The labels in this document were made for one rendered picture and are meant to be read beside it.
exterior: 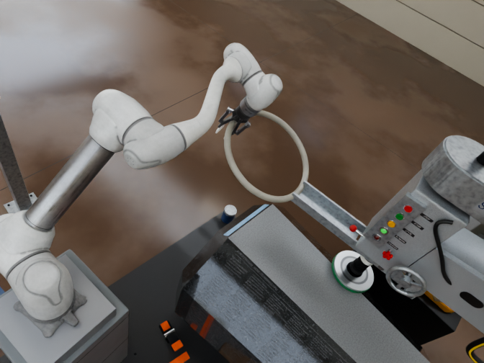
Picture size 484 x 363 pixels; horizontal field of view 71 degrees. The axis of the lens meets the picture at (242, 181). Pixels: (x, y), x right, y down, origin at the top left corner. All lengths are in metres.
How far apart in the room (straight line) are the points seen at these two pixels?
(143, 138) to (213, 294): 0.95
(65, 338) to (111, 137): 0.76
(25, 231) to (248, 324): 1.03
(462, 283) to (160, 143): 1.19
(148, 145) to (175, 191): 1.84
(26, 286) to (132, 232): 1.47
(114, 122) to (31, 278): 0.56
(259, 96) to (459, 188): 0.78
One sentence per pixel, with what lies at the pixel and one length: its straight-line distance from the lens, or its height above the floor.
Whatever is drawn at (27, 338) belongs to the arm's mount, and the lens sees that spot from 1.53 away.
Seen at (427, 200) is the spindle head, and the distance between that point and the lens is 1.32.
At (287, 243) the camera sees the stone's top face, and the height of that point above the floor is 0.87.
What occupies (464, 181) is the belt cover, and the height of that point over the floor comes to 1.71.
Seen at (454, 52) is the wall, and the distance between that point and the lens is 7.35.
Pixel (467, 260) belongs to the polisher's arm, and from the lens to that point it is 1.50.
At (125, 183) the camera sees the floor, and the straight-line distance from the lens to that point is 2.94.
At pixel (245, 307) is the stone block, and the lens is 1.74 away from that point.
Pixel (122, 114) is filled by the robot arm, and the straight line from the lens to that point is 1.16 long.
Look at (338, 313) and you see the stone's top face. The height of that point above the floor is 0.87.
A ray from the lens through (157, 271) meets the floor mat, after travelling 2.53.
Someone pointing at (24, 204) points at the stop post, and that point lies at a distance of 2.77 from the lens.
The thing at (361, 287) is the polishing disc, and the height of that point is 0.92.
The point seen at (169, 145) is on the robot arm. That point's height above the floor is 1.53.
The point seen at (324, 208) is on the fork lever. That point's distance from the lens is 1.71.
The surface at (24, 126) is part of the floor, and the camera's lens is 3.44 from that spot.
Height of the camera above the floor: 2.32
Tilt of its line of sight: 48 degrees down
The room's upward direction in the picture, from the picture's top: 23 degrees clockwise
